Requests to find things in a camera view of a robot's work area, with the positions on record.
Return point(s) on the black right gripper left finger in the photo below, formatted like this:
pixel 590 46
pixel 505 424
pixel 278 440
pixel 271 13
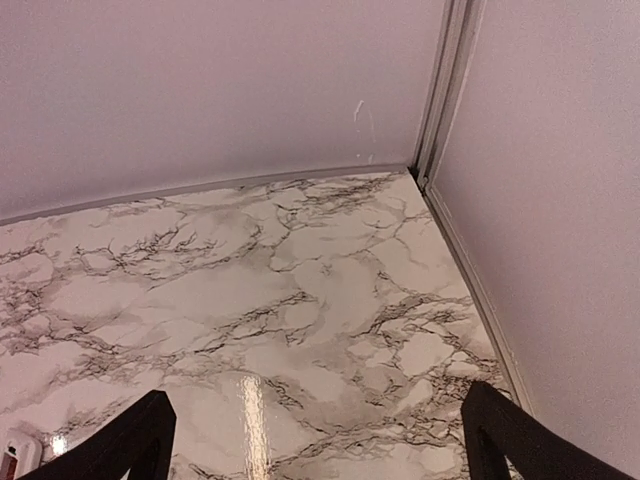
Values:
pixel 137 444

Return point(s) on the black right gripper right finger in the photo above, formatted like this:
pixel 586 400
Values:
pixel 498 433

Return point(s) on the right aluminium frame post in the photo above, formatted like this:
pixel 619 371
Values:
pixel 459 30

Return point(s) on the white remote control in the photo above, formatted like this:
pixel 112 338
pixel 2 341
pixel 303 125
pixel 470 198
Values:
pixel 20 454

